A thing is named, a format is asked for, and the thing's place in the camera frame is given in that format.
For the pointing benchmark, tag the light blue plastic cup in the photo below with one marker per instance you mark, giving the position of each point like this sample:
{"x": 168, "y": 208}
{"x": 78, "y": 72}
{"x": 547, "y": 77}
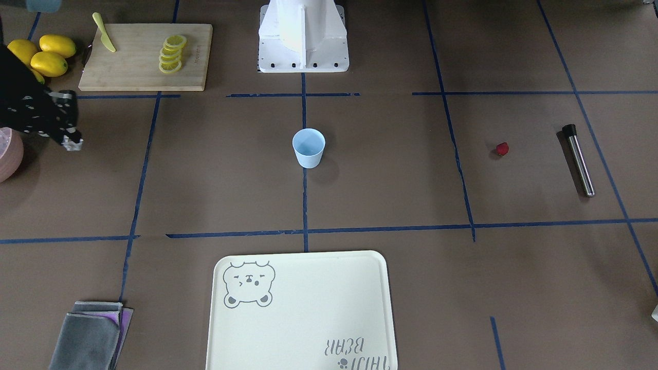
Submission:
{"x": 308, "y": 145}

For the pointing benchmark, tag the yellow lemon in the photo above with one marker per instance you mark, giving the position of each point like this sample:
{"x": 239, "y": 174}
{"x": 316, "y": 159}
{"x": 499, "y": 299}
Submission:
{"x": 49, "y": 64}
{"x": 38, "y": 76}
{"x": 23, "y": 49}
{"x": 59, "y": 44}

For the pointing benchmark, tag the lemon slice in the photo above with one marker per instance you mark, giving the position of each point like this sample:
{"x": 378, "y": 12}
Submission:
{"x": 169, "y": 53}
{"x": 175, "y": 42}
{"x": 169, "y": 59}
{"x": 172, "y": 67}

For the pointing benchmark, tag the cream bear serving tray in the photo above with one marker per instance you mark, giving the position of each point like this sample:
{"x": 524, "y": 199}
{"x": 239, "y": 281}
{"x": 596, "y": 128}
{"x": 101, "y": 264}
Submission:
{"x": 310, "y": 310}

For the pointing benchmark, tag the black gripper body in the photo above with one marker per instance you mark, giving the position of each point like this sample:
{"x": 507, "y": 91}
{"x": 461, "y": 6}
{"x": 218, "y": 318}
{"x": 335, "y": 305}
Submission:
{"x": 21, "y": 91}

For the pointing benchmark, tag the yellow plastic knife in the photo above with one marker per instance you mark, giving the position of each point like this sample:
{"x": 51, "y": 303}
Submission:
{"x": 104, "y": 37}

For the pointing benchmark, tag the red strawberry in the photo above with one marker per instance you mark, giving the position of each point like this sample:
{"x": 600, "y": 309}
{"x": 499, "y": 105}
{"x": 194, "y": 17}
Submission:
{"x": 502, "y": 149}

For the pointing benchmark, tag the pink bowl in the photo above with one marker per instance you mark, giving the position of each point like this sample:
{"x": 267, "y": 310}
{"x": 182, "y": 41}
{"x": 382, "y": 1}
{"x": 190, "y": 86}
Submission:
{"x": 12, "y": 152}

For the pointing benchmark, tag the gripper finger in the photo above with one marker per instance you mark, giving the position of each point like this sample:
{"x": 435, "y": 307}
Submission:
{"x": 72, "y": 140}

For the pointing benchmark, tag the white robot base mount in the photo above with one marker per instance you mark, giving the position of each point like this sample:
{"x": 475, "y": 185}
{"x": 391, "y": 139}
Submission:
{"x": 302, "y": 37}

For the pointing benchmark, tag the bamboo cutting board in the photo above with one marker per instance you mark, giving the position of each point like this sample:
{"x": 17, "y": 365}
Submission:
{"x": 134, "y": 66}

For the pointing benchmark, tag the grey purple folded cloth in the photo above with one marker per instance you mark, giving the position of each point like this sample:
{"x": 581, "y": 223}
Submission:
{"x": 92, "y": 336}

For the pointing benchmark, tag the steel muddler black tip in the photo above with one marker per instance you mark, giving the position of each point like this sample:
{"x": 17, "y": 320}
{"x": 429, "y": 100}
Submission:
{"x": 570, "y": 134}

